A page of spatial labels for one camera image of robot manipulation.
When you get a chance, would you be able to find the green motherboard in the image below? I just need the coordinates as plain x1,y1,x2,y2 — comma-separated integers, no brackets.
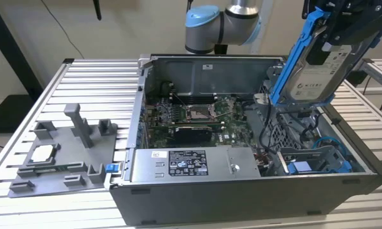
141,94,262,150

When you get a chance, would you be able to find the blue wire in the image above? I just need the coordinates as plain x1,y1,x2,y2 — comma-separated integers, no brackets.
314,135,351,172

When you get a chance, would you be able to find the black monitor stand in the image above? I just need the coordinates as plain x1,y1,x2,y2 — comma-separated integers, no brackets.
0,0,44,133

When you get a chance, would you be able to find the black PC case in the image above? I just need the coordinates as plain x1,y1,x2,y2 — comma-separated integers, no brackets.
109,53,382,227

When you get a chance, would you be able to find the silver CPU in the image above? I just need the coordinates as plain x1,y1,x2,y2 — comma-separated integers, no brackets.
29,144,57,163

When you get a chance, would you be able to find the black antenna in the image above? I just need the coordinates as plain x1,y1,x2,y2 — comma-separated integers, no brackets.
92,0,103,21

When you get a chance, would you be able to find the black RAM slot bank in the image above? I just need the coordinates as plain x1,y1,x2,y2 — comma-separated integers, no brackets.
171,92,218,100

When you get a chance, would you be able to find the grey plastic parts rack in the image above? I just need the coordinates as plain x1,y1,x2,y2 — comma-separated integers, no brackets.
6,103,119,199

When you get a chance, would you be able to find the grey metal disk bay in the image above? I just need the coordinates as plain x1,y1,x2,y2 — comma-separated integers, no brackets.
276,146,350,177

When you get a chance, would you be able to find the hard disk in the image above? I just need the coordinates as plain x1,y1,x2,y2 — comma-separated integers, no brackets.
270,6,381,107

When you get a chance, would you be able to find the grey power supply unit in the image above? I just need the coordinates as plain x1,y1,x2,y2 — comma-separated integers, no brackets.
129,147,262,183

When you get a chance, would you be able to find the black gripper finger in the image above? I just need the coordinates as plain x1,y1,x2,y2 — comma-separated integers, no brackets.
306,43,334,65

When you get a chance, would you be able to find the blue case latch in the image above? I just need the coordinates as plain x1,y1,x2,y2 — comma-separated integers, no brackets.
104,163,120,174

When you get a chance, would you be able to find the black graphics card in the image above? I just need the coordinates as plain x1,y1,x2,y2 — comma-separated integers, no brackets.
172,125,214,146

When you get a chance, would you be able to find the black wire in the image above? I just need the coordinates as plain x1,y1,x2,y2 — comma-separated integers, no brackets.
259,106,276,155

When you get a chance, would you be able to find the green RAM stick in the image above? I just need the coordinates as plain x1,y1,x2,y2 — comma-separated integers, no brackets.
19,164,83,173

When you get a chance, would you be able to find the CPU socket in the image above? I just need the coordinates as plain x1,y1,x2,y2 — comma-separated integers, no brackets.
186,104,216,120

